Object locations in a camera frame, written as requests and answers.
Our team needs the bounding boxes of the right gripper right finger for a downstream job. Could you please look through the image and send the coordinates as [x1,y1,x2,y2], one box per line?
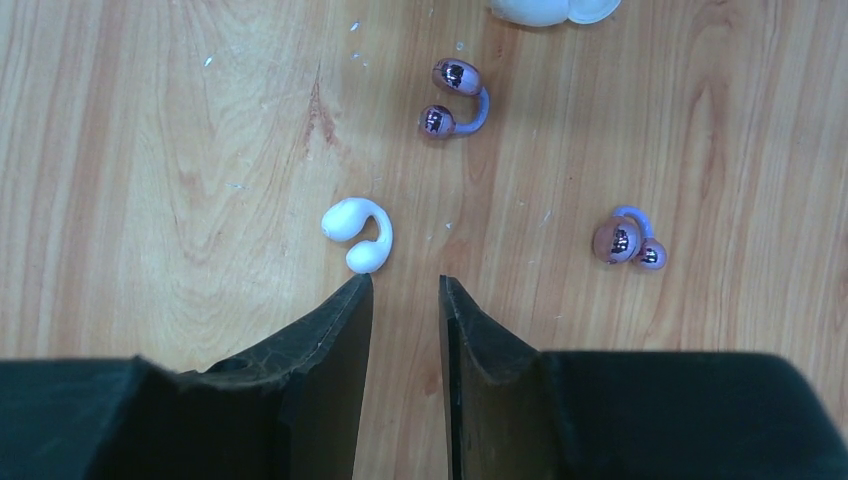
[439,276,847,479]

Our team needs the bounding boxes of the white earbud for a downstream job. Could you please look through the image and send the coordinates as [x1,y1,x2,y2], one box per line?
[320,197,395,276]

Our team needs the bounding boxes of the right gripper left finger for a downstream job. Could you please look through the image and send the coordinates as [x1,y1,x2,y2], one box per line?
[1,274,374,479]

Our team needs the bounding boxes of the white earbud charging case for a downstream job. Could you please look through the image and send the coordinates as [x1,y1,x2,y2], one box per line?
[488,0,621,28]

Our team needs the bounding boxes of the purple earbud far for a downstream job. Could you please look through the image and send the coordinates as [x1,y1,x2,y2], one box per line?
[592,205,667,270]

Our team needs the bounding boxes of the purple earbud near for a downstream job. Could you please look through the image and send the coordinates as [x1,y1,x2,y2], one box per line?
[418,58,492,140]

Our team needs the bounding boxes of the purple earbud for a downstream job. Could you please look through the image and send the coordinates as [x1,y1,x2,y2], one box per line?
[418,58,492,140]
[592,205,667,270]

